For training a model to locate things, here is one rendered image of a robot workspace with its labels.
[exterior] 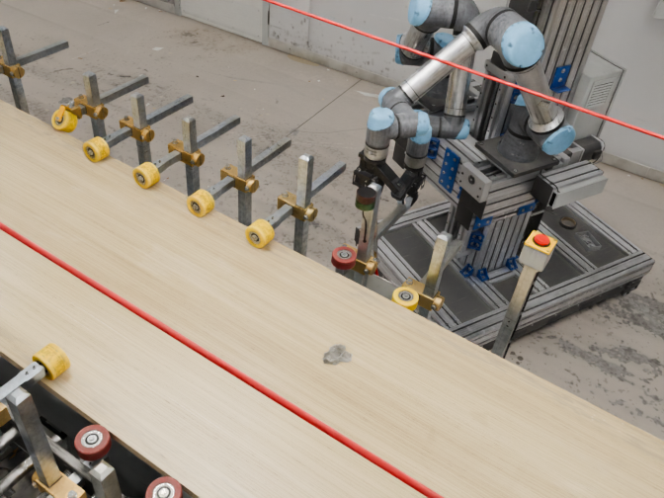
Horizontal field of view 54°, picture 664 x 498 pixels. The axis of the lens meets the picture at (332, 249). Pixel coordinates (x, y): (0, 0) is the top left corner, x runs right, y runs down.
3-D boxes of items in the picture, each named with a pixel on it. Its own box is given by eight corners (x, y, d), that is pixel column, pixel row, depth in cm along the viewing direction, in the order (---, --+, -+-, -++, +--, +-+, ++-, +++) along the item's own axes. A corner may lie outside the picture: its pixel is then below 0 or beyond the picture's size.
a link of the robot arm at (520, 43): (557, 123, 229) (514, 0, 191) (582, 145, 219) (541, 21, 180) (529, 142, 231) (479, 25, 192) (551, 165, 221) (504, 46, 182)
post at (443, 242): (415, 335, 224) (442, 228, 192) (424, 340, 222) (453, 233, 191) (410, 342, 221) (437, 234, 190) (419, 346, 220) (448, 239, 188)
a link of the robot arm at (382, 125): (401, 117, 191) (373, 120, 189) (395, 148, 199) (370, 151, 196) (390, 104, 197) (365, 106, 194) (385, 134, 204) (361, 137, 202)
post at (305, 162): (297, 261, 238) (304, 150, 206) (305, 265, 237) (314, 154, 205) (291, 266, 236) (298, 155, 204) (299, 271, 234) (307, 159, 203)
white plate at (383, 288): (338, 277, 231) (340, 256, 225) (401, 309, 222) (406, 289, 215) (337, 278, 231) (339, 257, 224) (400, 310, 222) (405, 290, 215)
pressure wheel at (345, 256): (337, 267, 221) (340, 241, 214) (357, 277, 218) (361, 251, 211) (324, 280, 216) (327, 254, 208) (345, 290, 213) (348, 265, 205)
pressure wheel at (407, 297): (384, 312, 207) (389, 287, 200) (407, 309, 209) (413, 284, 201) (392, 331, 201) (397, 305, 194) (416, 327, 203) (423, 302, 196)
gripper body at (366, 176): (364, 175, 215) (368, 144, 207) (385, 185, 212) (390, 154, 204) (351, 186, 210) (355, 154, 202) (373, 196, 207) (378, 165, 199)
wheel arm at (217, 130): (233, 121, 261) (233, 113, 259) (241, 124, 260) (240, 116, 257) (141, 176, 228) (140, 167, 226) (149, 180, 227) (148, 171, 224)
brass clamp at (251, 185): (230, 174, 235) (230, 162, 232) (260, 188, 230) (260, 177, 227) (219, 182, 231) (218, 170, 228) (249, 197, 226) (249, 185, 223)
